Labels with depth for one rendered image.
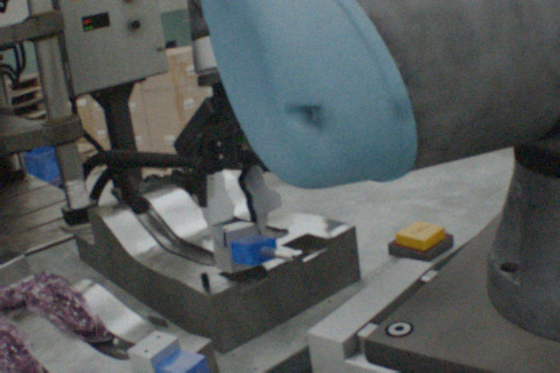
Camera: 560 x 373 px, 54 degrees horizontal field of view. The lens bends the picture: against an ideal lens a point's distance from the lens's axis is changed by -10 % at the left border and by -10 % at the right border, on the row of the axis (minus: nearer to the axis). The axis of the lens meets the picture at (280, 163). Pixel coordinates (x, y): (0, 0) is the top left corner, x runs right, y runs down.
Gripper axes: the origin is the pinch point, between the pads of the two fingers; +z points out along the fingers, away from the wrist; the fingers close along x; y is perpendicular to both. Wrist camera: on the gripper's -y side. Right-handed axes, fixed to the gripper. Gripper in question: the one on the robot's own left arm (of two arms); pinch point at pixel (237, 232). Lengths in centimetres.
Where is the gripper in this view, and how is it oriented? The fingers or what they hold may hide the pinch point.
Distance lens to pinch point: 77.9
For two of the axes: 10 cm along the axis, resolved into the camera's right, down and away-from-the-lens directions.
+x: 7.7, -1.4, 6.2
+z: 1.3, 9.9, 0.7
